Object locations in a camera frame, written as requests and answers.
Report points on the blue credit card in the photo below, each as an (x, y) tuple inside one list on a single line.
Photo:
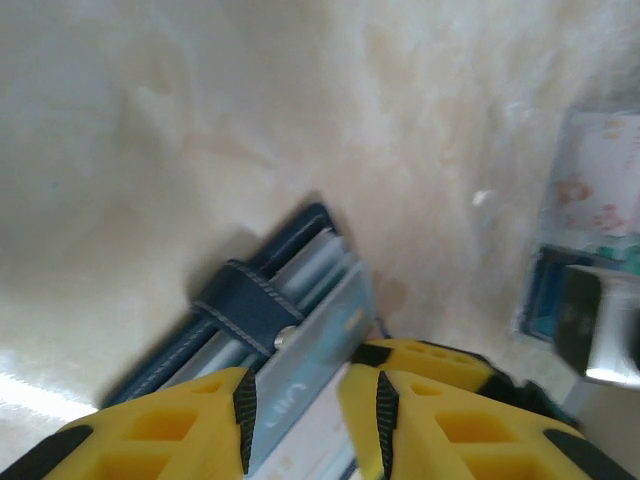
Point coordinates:
[(547, 300), (310, 360)]

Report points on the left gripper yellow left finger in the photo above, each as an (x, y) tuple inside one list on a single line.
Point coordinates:
[(150, 430)]

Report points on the floral white card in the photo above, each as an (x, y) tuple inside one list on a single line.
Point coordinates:
[(600, 175), (320, 440)]

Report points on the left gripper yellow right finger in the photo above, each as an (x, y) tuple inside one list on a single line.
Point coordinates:
[(450, 425)]

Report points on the clear acrylic card organizer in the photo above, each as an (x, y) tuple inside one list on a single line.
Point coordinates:
[(557, 150)]

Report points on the navy leather card holder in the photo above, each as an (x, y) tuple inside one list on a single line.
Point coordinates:
[(250, 300)]

